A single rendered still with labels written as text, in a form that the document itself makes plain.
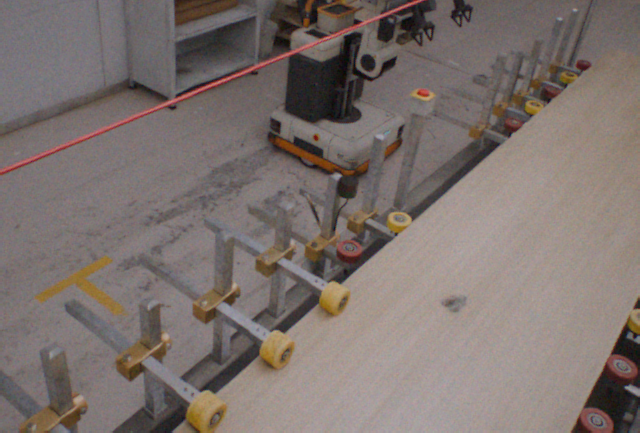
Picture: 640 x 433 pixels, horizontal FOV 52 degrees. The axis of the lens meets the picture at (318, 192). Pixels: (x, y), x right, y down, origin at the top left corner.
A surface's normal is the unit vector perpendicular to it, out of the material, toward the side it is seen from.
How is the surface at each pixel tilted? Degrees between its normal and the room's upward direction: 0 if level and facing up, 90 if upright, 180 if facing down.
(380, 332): 0
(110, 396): 0
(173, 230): 0
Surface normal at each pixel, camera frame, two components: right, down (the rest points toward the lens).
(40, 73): 0.80, 0.41
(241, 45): -0.60, 0.40
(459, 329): 0.11, -0.82
